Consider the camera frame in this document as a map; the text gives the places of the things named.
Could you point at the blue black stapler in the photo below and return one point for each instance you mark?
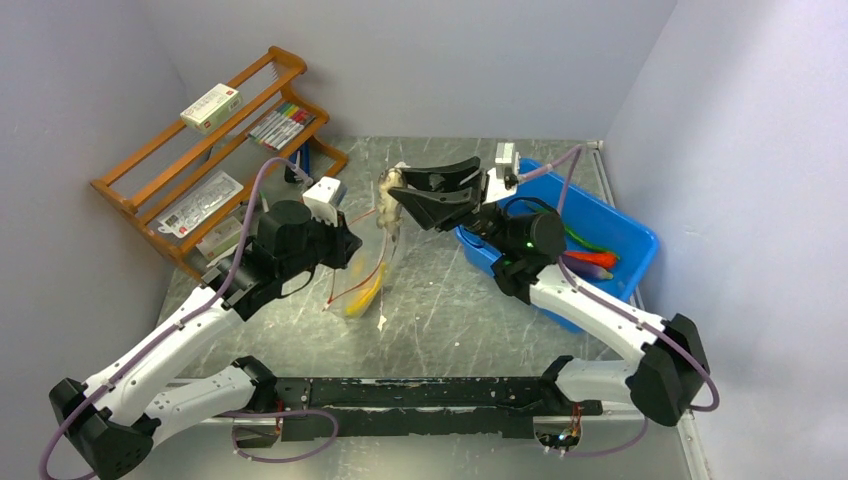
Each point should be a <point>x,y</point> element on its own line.
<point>301,159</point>

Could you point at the yellow banana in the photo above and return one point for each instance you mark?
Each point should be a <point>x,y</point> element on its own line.
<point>360,299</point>

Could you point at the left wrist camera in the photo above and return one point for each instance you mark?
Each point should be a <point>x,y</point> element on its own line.
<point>323,199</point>

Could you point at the clear packaged ruler set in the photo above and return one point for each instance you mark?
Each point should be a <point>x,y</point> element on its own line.
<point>198,205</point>

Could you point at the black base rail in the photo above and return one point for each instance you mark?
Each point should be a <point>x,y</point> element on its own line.
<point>371,407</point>

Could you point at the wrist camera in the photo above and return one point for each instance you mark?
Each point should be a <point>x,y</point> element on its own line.
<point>323,199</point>
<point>502,178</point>

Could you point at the red chili pepper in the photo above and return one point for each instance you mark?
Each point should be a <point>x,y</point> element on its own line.
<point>606,260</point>

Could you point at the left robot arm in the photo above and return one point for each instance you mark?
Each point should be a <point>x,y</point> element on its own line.
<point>116,417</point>

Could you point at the purple eggplant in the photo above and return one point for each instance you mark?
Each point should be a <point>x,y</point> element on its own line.
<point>586,270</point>

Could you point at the pack of colour markers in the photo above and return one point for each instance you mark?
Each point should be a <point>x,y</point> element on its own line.
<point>281,126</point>

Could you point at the white staple box on top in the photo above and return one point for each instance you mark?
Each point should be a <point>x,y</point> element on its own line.
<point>212,109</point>

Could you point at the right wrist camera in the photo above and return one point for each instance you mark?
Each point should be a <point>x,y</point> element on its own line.
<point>502,178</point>

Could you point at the grey fish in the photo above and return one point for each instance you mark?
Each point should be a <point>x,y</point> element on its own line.
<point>388,209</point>

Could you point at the green chili pepper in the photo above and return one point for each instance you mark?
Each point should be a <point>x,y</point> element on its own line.
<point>588,245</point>

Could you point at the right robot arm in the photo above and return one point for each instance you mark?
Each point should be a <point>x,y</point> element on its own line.
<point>516,210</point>

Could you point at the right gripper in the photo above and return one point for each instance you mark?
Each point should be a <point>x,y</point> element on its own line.
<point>444,196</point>

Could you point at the wooden shelf rack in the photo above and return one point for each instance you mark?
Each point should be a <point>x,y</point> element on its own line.
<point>184,170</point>

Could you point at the green staple box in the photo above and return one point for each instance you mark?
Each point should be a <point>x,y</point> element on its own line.
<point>221,238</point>

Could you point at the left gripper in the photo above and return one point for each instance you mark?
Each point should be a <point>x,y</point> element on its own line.
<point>344,242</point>

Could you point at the clear zip top bag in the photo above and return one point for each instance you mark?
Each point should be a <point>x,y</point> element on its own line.
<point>377,247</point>

